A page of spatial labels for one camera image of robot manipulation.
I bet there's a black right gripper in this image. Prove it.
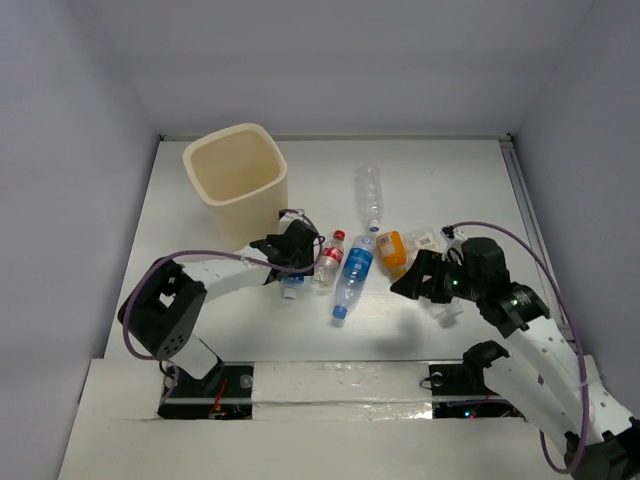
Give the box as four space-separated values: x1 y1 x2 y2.
388 248 483 303

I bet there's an orange juice bottle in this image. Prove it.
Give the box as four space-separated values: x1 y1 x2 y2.
376 231 408 279

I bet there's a red label cola bottle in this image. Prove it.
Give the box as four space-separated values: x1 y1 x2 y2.
314 230 346 287

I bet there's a blue label water bottle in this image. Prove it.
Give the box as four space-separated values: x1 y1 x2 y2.
332 235 375 327

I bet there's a crushed clear blue-cap bottle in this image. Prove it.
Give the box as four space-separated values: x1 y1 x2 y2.
281 275 305 301

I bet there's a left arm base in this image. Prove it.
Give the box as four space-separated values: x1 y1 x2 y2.
157 362 254 420

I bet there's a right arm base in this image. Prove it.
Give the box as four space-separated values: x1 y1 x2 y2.
420 341 523 420

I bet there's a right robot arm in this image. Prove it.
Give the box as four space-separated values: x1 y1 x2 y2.
391 237 639 479

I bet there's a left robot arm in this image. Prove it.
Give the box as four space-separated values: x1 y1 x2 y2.
117 217 324 395

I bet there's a cream plastic bin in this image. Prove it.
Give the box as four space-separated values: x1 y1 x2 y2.
182 123 289 251

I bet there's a clear bottle white cap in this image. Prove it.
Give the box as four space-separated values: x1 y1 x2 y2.
355 165 383 233

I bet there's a silver tape strip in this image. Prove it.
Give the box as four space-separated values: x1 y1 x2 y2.
251 361 433 421

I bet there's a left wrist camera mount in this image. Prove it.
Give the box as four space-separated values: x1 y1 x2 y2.
278 209 305 232

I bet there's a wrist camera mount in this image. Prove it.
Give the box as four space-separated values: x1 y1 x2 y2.
278 209 305 232
441 225 467 257

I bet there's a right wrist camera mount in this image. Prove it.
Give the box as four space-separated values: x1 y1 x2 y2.
441 225 467 257

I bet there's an aluminium table edge rail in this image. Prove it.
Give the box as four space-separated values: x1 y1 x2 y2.
498 135 571 337

